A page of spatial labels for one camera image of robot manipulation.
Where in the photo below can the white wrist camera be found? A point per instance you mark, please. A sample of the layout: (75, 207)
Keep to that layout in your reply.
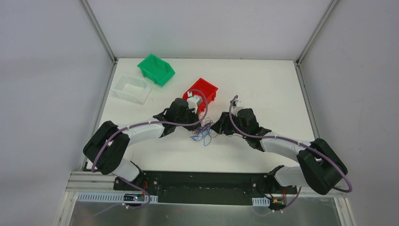
(193, 101)
(236, 105)

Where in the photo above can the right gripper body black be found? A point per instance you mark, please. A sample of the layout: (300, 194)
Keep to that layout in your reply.
(226, 123)

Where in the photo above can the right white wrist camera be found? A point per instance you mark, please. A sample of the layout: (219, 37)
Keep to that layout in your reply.
(236, 105)

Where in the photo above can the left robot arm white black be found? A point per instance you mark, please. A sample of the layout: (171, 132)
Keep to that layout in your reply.
(107, 146)

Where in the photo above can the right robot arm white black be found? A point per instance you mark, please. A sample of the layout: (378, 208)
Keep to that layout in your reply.
(319, 166)

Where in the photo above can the green plastic bin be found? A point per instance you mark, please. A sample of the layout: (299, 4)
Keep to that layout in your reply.
(156, 69)

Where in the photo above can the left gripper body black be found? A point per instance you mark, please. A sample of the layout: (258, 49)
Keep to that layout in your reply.
(193, 120)

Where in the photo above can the right slotted cable duct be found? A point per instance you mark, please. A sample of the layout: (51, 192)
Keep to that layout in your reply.
(261, 202)

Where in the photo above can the slotted cable duct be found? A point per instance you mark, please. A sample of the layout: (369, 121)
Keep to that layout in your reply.
(261, 202)
(131, 198)

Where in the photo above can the clear plastic bin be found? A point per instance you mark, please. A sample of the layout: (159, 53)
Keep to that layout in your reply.
(132, 88)

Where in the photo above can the left slotted cable duct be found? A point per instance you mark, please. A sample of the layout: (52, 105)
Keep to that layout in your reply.
(131, 198)

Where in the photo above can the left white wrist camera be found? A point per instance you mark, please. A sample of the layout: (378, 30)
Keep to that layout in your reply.
(193, 101)

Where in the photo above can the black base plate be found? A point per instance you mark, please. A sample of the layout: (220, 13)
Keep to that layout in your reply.
(206, 187)

